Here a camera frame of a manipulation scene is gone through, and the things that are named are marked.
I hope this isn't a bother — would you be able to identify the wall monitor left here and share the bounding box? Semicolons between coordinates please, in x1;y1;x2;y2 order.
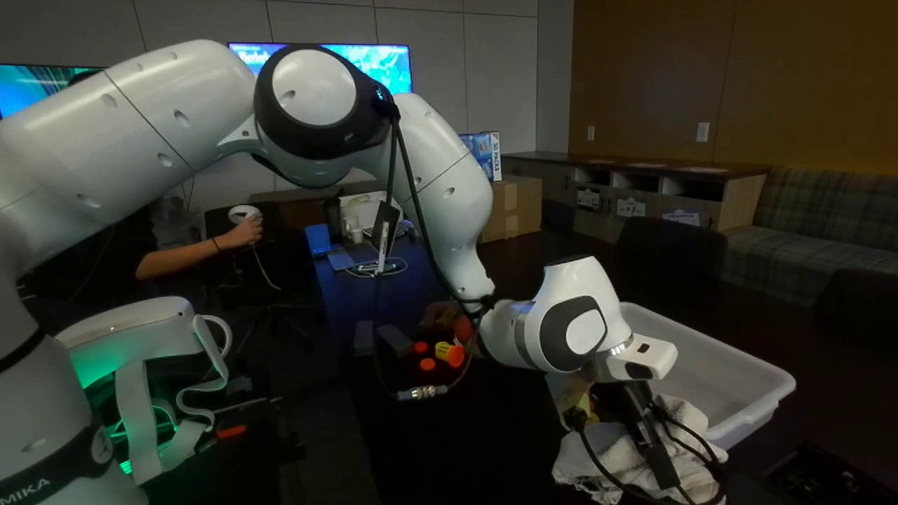
0;63;92;122

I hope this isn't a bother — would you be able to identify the orange yellow toy cylinder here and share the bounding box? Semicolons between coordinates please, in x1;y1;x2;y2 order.
435;343;466;371

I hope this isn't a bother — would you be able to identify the cardboard box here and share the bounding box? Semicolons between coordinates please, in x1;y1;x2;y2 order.
483;176;542;242

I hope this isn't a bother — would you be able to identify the white terry cloth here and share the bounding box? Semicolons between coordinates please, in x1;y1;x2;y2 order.
549;395;730;505

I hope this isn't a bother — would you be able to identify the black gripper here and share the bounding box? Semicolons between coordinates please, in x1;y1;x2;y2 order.
585;361;654;426

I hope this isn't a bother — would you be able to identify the dark rectangular block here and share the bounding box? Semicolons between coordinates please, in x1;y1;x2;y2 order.
375;324;411;360

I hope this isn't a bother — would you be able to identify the wall monitor right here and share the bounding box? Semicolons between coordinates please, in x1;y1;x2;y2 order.
229;43;414;96

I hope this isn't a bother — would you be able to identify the blue covered stand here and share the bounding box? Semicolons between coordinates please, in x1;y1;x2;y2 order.
303;224;441;357

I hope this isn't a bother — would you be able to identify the green plaid sofa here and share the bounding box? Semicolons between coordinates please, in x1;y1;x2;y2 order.
722;172;898;305

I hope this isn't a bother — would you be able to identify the wooden shelf cabinet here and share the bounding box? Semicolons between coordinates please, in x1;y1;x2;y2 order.
505;152;765;242

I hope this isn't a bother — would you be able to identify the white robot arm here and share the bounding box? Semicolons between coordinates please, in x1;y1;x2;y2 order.
0;40;678;505

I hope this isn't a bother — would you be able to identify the clear plastic bin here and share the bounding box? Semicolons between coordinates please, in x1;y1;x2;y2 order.
562;303;796;448

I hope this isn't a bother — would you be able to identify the person in dark clothes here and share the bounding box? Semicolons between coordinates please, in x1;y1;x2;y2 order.
19;207;263;312

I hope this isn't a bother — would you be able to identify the white VR controller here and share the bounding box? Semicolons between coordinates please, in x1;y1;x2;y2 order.
225;203;284;291

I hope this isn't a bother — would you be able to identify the wall monitor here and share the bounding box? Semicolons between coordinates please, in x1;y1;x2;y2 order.
0;63;92;122
229;43;414;96

